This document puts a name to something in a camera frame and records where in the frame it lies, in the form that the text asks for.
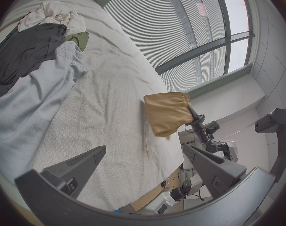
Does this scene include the black garment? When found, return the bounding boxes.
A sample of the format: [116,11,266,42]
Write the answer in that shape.
[0,24,68,103]

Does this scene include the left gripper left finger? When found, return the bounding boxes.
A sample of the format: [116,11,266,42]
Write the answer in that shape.
[40,145,107,199]

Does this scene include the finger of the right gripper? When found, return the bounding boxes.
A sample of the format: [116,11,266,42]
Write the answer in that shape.
[187,105,200,122]

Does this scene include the tan shorts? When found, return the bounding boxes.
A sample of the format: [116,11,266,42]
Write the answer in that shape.
[144,92,194,137]

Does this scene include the window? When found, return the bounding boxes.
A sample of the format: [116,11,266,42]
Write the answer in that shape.
[102,0,267,98]

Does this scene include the green garment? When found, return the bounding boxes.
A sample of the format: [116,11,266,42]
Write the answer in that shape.
[65,32,89,53]

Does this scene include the pale blue garment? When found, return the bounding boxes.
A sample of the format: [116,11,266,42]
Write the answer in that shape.
[0,41,89,164]

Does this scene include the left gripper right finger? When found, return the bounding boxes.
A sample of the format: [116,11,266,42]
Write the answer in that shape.
[182,143,247,199]

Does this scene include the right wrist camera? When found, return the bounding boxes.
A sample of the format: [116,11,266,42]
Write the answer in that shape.
[205,121,220,136]

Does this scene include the white garment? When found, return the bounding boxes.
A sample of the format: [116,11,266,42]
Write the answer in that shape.
[18,1,86,33]

